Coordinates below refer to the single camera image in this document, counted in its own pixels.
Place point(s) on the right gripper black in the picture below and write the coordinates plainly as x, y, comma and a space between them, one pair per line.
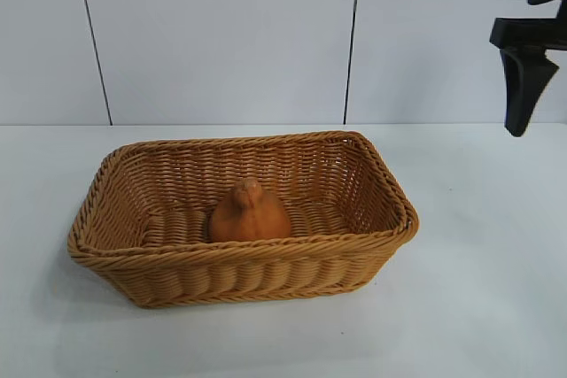
527, 33

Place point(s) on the bumpy orange citrus fruit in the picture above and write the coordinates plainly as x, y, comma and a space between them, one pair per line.
250, 218

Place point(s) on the tan woven wicker basket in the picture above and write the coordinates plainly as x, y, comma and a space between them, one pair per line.
239, 272

